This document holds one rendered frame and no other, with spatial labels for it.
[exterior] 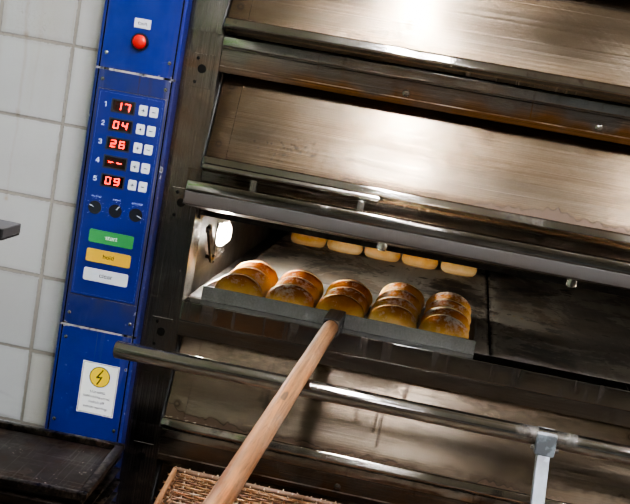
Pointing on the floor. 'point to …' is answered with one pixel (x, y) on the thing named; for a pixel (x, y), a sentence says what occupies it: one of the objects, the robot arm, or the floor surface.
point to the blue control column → (81, 425)
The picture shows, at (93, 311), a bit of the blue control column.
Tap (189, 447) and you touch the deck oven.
